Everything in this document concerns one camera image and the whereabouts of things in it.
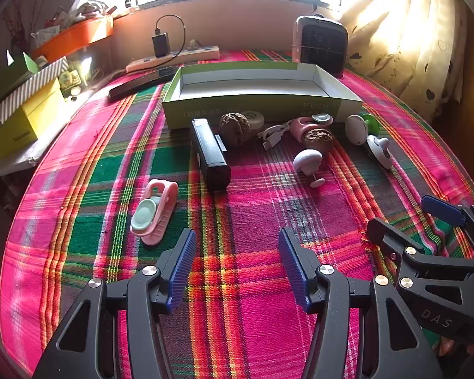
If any orange box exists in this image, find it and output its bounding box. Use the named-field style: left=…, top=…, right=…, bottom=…
left=31, top=16, right=114, bottom=64

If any pink clip with green pad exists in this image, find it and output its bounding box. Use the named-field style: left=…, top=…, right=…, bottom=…
left=290, top=112, right=334, bottom=145
left=130, top=179, right=179, bottom=246

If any white round cap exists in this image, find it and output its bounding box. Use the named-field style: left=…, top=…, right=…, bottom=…
left=243, top=109, right=265, bottom=131

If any black smartphone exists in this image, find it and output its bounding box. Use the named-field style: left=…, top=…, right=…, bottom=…
left=108, top=65, right=181, bottom=99

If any black rectangular device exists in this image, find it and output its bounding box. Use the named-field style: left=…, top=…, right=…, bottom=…
left=190, top=118, right=232, bottom=194

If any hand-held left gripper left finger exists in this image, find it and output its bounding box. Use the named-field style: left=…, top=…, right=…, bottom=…
left=32, top=228, right=198, bottom=379

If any person's right hand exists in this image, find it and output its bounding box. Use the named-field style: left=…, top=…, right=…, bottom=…
left=438, top=340, right=472, bottom=360

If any yellow box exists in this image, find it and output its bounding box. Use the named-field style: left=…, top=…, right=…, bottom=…
left=0, top=78, right=66, bottom=159

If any cream heart-print curtain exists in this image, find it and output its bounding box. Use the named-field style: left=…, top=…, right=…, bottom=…
left=340, top=0, right=469, bottom=123

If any green and white cardboard box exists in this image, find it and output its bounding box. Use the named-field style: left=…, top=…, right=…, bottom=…
left=162, top=62, right=364, bottom=130

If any black and white round disc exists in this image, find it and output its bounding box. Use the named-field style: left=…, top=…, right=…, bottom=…
left=365, top=135, right=393, bottom=170

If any beige power strip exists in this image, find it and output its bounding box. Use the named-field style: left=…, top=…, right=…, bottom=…
left=125, top=45, right=221, bottom=74

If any brown walnut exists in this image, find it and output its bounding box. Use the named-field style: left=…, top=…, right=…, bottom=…
left=302, top=128, right=334, bottom=154
left=219, top=113, right=252, bottom=147

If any small pink grilled heater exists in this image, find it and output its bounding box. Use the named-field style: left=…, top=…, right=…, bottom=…
left=292, top=15, right=349, bottom=79

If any white mushroom-shaped knob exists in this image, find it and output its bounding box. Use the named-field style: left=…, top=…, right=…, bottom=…
left=293, top=149, right=325, bottom=189

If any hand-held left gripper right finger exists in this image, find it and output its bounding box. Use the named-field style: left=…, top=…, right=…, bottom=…
left=278, top=227, right=445, bottom=379

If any white and green spool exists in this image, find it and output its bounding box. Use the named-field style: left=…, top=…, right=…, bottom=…
left=344, top=112, right=380, bottom=146

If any pink and green plaid tablecloth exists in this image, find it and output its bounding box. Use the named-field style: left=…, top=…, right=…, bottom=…
left=0, top=49, right=474, bottom=379

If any black charger adapter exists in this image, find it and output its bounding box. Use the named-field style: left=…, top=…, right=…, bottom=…
left=152, top=27, right=170, bottom=59

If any white charging cable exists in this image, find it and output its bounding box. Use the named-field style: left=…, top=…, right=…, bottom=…
left=257, top=119, right=299, bottom=151

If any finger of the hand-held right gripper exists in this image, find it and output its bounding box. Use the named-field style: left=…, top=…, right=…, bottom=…
left=367, top=218, right=474, bottom=291
left=421, top=195, right=474, bottom=259

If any black charger cable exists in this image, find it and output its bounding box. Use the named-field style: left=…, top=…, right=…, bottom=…
left=157, top=15, right=186, bottom=66

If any striped box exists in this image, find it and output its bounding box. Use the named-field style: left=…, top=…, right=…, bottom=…
left=0, top=56, right=70, bottom=125

